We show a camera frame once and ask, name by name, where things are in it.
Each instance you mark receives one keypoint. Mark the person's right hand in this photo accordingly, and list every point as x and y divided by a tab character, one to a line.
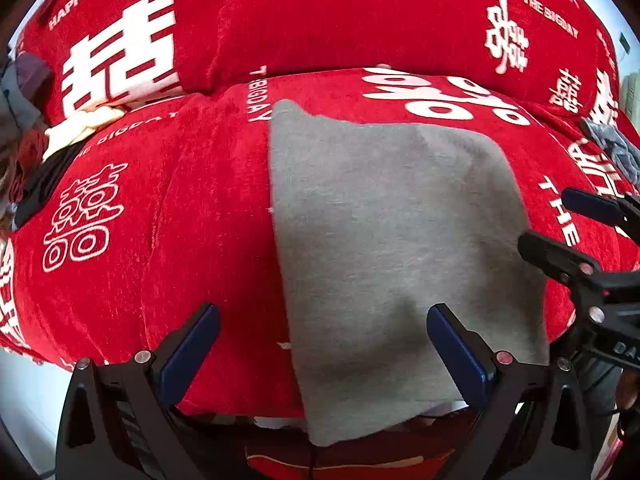
627	403

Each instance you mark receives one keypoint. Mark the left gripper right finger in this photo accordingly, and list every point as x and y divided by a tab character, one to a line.
531	421

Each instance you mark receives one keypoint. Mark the red pillow with white characters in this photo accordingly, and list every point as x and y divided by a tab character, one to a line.
556	53

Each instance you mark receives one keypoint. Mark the red bedspread with white print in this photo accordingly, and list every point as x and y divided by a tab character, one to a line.
171	206

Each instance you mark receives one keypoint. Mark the blue-grey cloth at right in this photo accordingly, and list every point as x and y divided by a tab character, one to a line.
620	150

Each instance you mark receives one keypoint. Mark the grey garment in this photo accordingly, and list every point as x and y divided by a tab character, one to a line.
374	224

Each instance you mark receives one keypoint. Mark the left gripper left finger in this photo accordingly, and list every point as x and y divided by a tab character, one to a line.
115	422

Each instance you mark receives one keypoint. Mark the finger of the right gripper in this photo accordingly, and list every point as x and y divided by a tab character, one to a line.
557	261
604	210

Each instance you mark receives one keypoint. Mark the pile of unfolded clothes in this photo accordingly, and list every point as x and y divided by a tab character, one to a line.
34	156

